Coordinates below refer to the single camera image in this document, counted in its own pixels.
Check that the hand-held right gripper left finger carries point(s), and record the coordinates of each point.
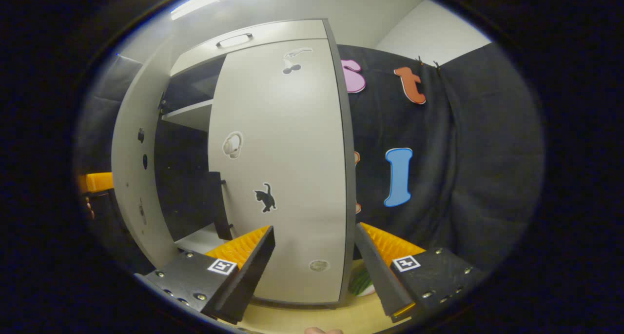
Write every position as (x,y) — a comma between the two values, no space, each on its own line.
(248,275)

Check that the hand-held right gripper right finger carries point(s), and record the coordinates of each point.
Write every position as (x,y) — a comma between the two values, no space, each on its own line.
(378,275)

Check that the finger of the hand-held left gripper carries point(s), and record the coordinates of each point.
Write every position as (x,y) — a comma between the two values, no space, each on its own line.
(100,182)

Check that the white cabinet door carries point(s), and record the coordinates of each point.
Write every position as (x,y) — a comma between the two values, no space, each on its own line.
(287,153)
(131,144)

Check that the grey white cabinet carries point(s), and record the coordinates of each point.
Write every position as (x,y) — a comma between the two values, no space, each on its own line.
(185,178)

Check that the metal door hinge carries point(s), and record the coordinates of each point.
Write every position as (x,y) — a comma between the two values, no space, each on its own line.
(161,105)

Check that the white cabinet shelf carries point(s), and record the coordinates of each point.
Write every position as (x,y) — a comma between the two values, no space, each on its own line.
(192,114)

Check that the watermelon slice toy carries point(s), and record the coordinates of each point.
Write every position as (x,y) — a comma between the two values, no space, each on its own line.
(360,281)

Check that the black backdrop cloth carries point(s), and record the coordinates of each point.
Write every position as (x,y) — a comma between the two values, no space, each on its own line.
(497,153)
(429,168)

